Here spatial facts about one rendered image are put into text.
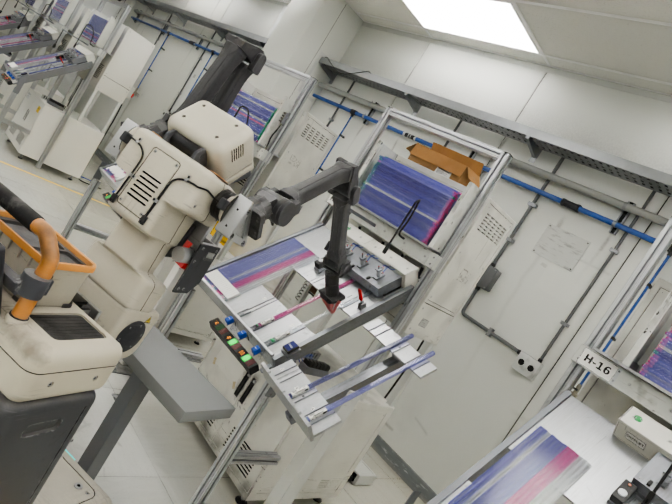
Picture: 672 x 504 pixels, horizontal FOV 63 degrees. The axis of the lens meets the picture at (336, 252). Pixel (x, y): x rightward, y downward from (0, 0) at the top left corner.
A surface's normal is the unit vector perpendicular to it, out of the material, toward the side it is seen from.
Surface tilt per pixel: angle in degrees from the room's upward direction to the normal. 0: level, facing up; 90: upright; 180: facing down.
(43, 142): 90
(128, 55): 90
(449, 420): 90
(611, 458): 44
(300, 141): 90
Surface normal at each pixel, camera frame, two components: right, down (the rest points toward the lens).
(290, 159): 0.60, 0.44
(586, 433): -0.04, -0.82
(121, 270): -0.25, -0.23
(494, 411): -0.60, -0.31
